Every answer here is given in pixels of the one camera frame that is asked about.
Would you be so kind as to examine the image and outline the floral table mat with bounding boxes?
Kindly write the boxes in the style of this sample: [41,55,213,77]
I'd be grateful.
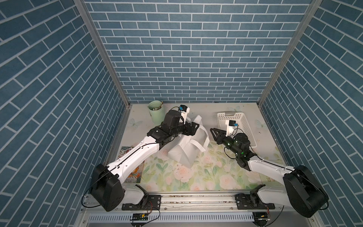
[137,142,282,192]

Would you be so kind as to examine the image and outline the white insulated delivery bag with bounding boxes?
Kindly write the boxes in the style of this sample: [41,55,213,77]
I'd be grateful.
[165,115,210,168]

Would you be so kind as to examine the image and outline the white plastic basket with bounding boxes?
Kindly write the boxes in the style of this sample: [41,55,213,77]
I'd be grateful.
[217,112,257,148]

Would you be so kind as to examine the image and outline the pencils in green cup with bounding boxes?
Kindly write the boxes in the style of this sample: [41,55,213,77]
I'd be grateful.
[148,100,163,111]

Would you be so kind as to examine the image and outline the green round object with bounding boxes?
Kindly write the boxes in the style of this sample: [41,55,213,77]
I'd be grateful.
[147,104,165,125]

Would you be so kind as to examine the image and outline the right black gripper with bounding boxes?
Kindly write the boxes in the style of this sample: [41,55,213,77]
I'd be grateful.
[210,128,240,158]

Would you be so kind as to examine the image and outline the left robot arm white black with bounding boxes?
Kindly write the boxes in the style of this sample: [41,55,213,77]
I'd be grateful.
[88,105,199,211]

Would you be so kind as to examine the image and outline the circuit board right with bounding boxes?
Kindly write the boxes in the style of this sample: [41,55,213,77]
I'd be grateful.
[252,212,270,227]

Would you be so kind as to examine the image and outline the green circuit board left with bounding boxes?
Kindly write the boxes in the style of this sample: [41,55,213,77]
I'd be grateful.
[130,213,149,222]

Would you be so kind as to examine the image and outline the colourful illustrated book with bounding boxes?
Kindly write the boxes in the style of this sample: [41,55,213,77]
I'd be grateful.
[118,146,145,183]

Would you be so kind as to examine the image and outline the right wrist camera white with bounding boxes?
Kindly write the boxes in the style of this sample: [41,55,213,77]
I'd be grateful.
[226,120,238,136]

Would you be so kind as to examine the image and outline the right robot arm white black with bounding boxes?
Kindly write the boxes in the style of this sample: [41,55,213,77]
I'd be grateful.
[210,128,329,218]

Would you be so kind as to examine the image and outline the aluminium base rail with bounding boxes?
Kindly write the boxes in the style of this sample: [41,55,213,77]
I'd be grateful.
[75,190,323,227]

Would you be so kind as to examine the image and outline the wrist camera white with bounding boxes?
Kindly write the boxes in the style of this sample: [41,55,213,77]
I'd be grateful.
[226,120,238,136]
[179,105,190,124]

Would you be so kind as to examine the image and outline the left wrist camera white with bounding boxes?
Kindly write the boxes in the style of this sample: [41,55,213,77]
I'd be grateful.
[179,105,190,124]

